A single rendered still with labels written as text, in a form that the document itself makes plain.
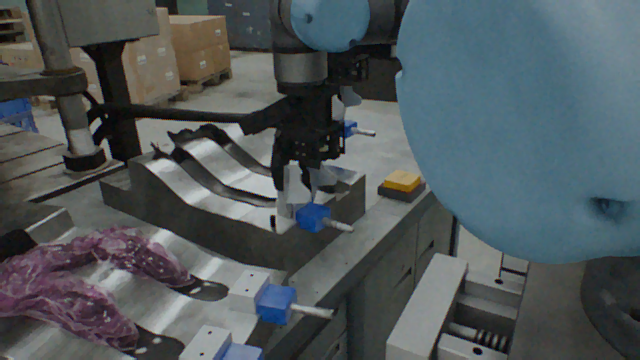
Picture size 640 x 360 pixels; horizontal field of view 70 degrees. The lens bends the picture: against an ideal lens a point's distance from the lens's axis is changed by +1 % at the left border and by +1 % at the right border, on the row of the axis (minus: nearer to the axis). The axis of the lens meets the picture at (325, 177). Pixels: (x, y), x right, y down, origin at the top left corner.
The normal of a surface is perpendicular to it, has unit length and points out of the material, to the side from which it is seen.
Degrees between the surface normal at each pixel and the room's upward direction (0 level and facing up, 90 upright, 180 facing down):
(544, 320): 0
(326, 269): 0
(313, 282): 0
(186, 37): 90
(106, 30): 90
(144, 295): 28
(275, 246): 90
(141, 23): 90
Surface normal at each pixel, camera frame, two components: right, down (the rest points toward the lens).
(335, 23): 0.32, 0.39
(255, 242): -0.56, 0.37
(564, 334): -0.03, -0.91
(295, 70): -0.10, 0.42
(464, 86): -0.91, 0.29
